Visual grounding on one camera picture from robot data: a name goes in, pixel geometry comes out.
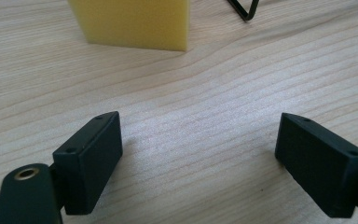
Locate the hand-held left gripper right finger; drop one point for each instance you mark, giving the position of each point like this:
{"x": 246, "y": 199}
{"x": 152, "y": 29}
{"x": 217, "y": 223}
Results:
{"x": 320, "y": 168}

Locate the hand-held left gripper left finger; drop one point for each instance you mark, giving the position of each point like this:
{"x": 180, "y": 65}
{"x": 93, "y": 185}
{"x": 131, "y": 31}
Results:
{"x": 87, "y": 168}

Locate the yellow foam block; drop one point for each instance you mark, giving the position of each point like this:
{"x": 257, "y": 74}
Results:
{"x": 133, "y": 23}

